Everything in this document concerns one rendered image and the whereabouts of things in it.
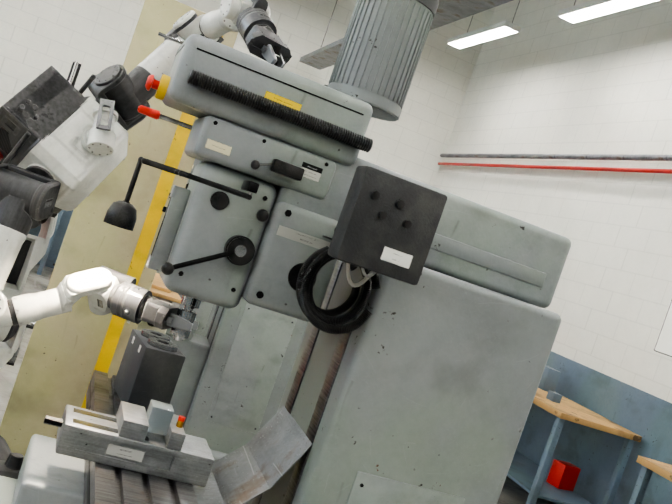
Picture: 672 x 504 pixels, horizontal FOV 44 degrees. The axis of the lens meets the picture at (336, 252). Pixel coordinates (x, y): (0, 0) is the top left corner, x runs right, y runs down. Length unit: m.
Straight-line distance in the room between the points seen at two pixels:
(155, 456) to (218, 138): 0.74
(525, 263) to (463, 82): 10.03
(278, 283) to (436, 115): 10.10
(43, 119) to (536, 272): 1.33
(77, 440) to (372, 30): 1.18
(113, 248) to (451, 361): 2.09
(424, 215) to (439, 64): 10.29
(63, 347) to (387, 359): 2.14
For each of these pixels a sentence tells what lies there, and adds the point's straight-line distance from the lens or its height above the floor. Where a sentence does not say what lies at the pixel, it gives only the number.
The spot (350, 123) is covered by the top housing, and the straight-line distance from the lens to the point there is 2.01.
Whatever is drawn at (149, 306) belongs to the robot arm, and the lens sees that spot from 2.08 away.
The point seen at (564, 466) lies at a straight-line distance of 7.13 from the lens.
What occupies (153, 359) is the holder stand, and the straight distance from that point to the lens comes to 2.42.
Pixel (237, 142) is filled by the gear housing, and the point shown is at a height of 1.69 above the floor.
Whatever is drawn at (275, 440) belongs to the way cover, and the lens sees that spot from 2.25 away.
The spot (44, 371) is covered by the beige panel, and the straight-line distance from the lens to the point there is 3.89.
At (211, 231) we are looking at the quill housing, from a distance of 1.97.
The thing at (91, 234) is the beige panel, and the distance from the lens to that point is 3.78.
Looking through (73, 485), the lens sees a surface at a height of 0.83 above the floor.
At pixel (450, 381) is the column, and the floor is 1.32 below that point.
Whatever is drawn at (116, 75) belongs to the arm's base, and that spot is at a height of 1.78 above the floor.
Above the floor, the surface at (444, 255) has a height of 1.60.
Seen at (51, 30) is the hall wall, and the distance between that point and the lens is 11.16.
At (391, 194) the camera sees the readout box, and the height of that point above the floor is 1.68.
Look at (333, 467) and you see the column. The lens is 2.03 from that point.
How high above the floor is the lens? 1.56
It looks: 1 degrees down
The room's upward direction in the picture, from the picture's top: 19 degrees clockwise
